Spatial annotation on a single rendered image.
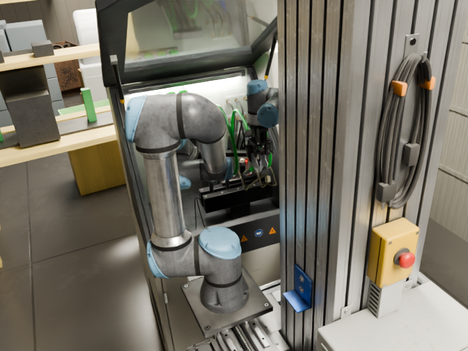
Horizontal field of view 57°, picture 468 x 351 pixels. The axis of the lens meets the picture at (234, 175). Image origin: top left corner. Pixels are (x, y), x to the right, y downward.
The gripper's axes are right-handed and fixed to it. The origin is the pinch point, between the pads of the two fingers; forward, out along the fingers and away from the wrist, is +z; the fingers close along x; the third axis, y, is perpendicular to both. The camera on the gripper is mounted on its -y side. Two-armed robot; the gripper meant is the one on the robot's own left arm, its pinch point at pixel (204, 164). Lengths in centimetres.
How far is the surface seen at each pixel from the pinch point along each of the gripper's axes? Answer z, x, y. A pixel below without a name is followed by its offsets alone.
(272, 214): 22.4, 21.3, 21.4
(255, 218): 19.5, 14.0, 22.0
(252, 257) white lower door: 31.7, 7.7, 36.4
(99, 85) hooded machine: 188, -147, -183
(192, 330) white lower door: 42, -28, 63
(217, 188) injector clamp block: 29.0, -2.9, 2.1
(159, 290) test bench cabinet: 16, -31, 45
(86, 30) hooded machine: 161, -144, -229
